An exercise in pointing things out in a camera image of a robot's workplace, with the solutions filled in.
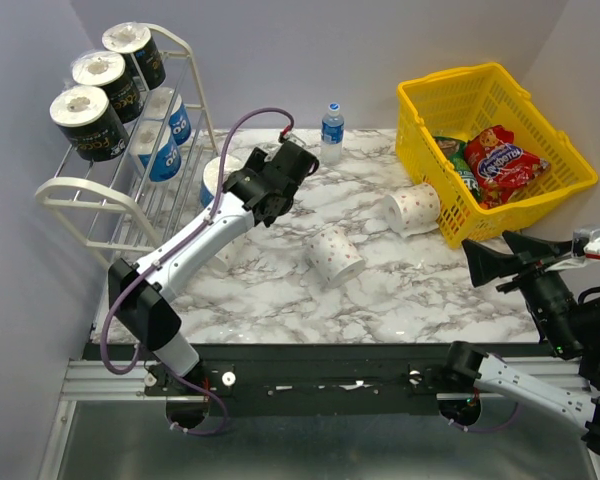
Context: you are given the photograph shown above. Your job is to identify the floral roll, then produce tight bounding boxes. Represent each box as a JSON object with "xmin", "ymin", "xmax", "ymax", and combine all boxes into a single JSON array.
[
  {"xmin": 208, "ymin": 235, "xmax": 245, "ymax": 273},
  {"xmin": 306, "ymin": 226, "xmax": 366, "ymax": 288},
  {"xmin": 381, "ymin": 183, "xmax": 441, "ymax": 236}
]

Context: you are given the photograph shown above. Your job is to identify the clear water bottle blue label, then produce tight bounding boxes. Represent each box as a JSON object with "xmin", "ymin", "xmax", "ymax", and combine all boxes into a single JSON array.
[{"xmin": 321, "ymin": 103, "xmax": 344, "ymax": 164}]

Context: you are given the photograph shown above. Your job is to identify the green snack bag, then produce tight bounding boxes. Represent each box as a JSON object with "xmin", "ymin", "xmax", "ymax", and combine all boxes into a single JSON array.
[{"xmin": 434, "ymin": 136, "xmax": 482, "ymax": 202}]

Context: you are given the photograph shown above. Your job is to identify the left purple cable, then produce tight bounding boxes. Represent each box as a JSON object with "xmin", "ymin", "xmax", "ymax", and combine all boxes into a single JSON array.
[{"xmin": 99, "ymin": 106, "xmax": 296, "ymax": 436}]

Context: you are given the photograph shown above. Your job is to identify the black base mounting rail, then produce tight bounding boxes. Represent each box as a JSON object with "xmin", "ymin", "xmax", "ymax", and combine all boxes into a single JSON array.
[{"xmin": 82, "ymin": 342, "xmax": 546, "ymax": 418}]

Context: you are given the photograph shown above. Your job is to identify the white metal shelf rack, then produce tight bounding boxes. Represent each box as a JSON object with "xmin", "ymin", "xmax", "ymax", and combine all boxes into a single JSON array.
[{"xmin": 35, "ymin": 23, "xmax": 219, "ymax": 269}]

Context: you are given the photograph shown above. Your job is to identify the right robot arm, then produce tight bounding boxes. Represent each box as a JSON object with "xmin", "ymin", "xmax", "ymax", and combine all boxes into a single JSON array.
[{"xmin": 439, "ymin": 227, "xmax": 600, "ymax": 456}]

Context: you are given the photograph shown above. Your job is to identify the red snack bag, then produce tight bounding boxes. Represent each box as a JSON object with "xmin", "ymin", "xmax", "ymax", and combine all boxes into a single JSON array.
[{"xmin": 464, "ymin": 125, "xmax": 550, "ymax": 209}]

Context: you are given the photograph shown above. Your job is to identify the blue sea monsters roll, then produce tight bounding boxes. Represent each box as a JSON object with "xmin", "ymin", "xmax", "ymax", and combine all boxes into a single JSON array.
[{"xmin": 144, "ymin": 87, "xmax": 192, "ymax": 145}]

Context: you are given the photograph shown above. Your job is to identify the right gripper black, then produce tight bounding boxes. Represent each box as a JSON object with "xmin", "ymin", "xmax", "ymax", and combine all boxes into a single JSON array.
[{"xmin": 460, "ymin": 228, "xmax": 583, "ymax": 355}]

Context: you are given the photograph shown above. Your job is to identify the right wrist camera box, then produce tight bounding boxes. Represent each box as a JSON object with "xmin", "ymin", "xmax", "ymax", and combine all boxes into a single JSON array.
[{"xmin": 548, "ymin": 226, "xmax": 600, "ymax": 271}]

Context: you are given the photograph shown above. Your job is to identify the black roll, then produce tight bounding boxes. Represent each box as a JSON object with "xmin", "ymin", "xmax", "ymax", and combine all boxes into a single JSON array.
[
  {"xmin": 71, "ymin": 50, "xmax": 143, "ymax": 124},
  {"xmin": 49, "ymin": 85, "xmax": 129, "ymax": 163},
  {"xmin": 102, "ymin": 22, "xmax": 166, "ymax": 90}
]

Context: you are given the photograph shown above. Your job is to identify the yellow plastic shopping basket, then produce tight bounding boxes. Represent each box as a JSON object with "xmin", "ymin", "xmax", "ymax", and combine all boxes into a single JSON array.
[{"xmin": 395, "ymin": 62, "xmax": 598, "ymax": 248}]

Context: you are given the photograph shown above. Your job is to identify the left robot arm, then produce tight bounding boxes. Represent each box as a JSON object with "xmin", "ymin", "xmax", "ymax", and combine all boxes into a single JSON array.
[{"xmin": 106, "ymin": 140, "xmax": 319, "ymax": 395}]

